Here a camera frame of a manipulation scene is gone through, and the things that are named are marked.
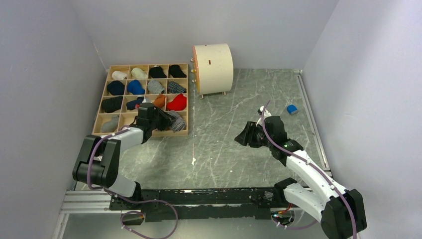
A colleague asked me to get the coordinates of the orange rolled sock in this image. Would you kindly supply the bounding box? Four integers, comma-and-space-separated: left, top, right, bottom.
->
152, 94, 166, 109

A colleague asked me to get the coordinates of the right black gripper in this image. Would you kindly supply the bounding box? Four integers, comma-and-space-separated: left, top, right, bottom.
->
235, 121, 274, 148

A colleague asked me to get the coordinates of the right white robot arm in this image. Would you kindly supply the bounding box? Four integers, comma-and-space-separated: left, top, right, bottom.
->
234, 116, 367, 239

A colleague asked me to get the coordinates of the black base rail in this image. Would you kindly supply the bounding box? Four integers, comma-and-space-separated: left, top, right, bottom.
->
109, 187, 289, 222

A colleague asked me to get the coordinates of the red rolled sock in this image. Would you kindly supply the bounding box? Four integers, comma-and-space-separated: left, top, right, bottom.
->
167, 94, 187, 111

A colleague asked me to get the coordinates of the white rolled sock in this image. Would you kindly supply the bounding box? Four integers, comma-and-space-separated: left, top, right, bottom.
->
111, 71, 127, 80

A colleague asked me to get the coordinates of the aluminium frame rail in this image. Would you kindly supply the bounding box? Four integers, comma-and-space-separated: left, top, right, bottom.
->
61, 191, 279, 220

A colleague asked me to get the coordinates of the cream rolled sock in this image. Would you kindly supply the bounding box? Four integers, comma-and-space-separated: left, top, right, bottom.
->
131, 67, 148, 79

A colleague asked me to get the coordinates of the black rolled sock right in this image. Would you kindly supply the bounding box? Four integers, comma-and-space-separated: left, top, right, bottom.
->
168, 65, 187, 78

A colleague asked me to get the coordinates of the dark navy rolled sock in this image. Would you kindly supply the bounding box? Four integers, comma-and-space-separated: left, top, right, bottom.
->
126, 97, 144, 111

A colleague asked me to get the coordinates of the black ribbed rolled sock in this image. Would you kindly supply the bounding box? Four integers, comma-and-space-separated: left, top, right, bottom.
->
101, 96, 123, 113

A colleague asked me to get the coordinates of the striped dark rolled sock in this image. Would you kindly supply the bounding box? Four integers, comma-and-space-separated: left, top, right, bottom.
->
167, 81, 187, 94

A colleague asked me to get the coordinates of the grey striped underwear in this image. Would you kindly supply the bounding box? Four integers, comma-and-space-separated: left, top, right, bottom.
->
168, 111, 186, 132

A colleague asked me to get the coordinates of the light grey rolled sock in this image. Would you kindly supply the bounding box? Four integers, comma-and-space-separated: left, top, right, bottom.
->
100, 115, 119, 133

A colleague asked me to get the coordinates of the blue small object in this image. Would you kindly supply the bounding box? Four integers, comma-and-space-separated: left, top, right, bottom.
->
286, 105, 299, 115

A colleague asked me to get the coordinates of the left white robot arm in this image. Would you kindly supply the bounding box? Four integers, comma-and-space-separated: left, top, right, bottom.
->
72, 103, 176, 209

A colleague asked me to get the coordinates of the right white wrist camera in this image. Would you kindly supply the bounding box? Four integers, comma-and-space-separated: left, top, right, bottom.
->
256, 106, 272, 125

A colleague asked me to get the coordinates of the wooden compartment tray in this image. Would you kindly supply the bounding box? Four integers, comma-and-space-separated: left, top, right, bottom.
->
92, 63, 189, 137

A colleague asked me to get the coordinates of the cream cylindrical drum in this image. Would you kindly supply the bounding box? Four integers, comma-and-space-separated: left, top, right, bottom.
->
191, 43, 234, 99

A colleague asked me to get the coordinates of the blue rolled sock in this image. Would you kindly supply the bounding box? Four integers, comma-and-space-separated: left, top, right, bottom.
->
127, 80, 145, 95

